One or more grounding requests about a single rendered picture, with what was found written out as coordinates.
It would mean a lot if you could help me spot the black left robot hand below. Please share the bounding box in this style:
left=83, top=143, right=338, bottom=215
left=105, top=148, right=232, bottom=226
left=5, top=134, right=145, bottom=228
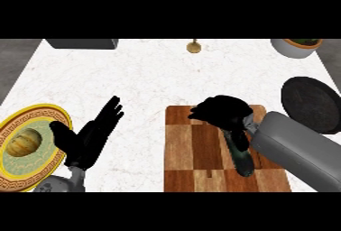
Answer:
left=48, top=95, right=126, bottom=171

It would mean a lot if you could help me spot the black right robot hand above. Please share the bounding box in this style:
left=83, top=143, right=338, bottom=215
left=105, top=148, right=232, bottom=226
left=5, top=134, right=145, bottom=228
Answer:
left=186, top=95, right=254, bottom=152

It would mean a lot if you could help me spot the wooden cutting board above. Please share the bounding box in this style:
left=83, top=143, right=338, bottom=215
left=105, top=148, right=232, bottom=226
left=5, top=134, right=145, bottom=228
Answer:
left=163, top=104, right=294, bottom=193

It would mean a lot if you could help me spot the black round pan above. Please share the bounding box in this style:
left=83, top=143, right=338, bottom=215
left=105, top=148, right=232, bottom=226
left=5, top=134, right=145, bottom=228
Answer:
left=279, top=76, right=341, bottom=135

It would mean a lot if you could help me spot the yellow rimmed patterned plate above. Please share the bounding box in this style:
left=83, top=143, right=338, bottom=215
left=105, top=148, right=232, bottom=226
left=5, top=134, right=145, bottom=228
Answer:
left=0, top=103, right=74, bottom=193

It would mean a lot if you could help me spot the tan round melon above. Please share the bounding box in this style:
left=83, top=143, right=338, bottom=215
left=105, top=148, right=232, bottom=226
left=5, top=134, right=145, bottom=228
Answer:
left=5, top=127, right=45, bottom=158

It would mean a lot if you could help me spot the small brass knob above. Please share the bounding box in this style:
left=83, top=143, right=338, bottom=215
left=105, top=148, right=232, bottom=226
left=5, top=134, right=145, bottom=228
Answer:
left=185, top=38, right=203, bottom=54

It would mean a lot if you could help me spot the grey plant pot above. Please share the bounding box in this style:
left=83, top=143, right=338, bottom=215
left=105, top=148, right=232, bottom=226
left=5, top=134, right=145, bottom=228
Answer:
left=269, top=38, right=324, bottom=60

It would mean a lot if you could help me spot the dark grey appliance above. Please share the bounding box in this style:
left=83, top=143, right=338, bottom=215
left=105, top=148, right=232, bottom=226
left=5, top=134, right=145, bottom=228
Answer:
left=46, top=38, right=120, bottom=51

